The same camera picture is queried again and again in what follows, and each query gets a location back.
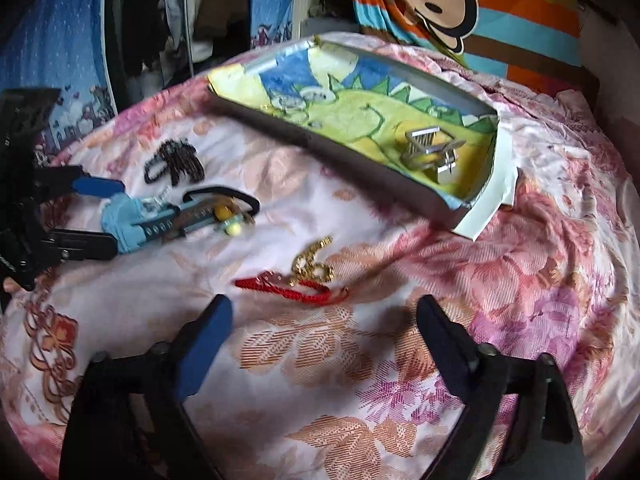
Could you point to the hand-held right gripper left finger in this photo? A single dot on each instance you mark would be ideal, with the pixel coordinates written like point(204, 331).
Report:
point(210, 345)

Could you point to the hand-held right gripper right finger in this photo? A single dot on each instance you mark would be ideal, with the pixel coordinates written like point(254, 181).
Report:
point(440, 345)

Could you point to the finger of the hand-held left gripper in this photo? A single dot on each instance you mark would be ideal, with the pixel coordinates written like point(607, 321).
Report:
point(85, 245)
point(100, 187)

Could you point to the blue plastic connector part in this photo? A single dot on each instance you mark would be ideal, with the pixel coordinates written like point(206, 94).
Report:
point(125, 225)

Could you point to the cardboard box with cartoon drawing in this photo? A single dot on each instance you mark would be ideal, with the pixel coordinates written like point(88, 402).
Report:
point(350, 110)

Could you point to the pink floral blanket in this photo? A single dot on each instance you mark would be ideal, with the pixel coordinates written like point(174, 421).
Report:
point(325, 385)

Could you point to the blue dotted curtain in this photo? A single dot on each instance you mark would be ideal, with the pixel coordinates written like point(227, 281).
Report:
point(270, 0)
point(50, 35)

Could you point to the hanging clothes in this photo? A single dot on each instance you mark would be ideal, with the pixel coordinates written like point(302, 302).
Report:
point(150, 10)

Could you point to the grey curved metal rod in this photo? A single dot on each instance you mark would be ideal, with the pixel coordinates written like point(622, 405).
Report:
point(188, 10)

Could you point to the striped monkey blanket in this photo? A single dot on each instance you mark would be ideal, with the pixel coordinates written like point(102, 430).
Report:
point(500, 10)

